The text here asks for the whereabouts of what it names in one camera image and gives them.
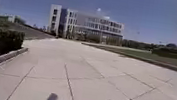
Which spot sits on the pale concrete slab pavement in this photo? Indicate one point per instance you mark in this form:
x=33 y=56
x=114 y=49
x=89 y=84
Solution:
x=99 y=78

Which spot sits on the row of trees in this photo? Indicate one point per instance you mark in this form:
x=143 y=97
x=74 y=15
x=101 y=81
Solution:
x=144 y=45

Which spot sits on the grass lawn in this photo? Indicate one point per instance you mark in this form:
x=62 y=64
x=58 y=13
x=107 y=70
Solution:
x=162 y=59

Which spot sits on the white multi-storey building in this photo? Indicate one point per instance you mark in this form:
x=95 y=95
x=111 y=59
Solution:
x=83 y=25

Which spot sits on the low pale building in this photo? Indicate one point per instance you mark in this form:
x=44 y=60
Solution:
x=10 y=18

